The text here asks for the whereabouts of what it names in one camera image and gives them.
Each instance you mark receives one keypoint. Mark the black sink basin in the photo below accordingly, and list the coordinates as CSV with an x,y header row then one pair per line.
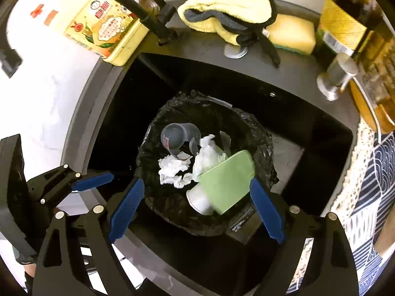
x,y
301,144

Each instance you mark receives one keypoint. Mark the white tissue small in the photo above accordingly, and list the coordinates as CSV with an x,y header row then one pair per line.
x,y
173,171

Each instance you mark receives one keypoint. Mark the black faucet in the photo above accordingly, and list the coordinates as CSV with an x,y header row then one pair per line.
x,y
11,60

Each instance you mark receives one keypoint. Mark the yellow dish soap bottle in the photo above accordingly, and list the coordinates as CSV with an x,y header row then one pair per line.
x,y
108,29

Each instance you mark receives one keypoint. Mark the navy patterned tablecloth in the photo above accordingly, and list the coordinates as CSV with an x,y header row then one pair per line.
x,y
365,205

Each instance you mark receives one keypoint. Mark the clear plastic cup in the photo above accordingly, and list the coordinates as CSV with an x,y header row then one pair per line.
x,y
174,135

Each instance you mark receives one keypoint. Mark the yellow grey cleaning cloth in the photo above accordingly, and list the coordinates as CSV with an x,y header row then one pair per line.
x,y
238,22

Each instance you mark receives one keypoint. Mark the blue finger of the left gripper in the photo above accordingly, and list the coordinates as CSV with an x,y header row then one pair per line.
x,y
92,180

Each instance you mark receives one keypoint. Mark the large cooking oil jug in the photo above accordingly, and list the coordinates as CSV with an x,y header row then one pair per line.
x,y
376,63

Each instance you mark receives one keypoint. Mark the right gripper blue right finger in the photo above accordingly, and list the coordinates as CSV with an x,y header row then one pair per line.
x,y
267,211

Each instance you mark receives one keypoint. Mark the metal sink plug knob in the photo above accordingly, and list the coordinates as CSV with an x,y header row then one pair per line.
x,y
235,51

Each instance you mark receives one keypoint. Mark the yellow sponge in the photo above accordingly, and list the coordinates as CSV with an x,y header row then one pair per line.
x,y
292,33

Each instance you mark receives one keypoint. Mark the green paper cup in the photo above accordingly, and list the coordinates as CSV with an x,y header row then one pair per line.
x,y
221,187

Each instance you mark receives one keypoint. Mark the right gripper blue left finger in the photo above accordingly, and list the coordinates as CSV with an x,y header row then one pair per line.
x,y
126,206

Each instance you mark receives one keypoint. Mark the yellow-label dark bottle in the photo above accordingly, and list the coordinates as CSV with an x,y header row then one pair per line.
x,y
344,27

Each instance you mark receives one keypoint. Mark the black trash bag bin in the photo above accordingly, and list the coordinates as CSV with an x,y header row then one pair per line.
x,y
224,132

